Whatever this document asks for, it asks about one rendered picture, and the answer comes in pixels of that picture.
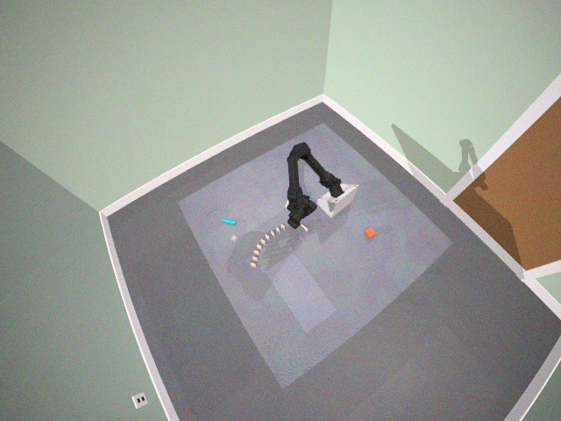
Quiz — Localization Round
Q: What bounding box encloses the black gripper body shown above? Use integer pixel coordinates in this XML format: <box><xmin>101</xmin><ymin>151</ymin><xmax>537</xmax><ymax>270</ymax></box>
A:
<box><xmin>288</xmin><ymin>200</ymin><xmax>317</xmax><ymax>229</ymax></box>

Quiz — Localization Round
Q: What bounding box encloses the small orange block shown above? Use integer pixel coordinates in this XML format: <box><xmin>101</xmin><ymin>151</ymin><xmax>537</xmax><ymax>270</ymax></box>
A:
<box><xmin>364</xmin><ymin>227</ymin><xmax>375</xmax><ymax>239</ymax></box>

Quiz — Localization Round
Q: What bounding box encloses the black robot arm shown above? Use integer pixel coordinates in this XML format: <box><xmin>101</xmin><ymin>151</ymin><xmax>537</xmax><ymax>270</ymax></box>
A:
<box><xmin>287</xmin><ymin>142</ymin><xmax>344</xmax><ymax>224</ymax></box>

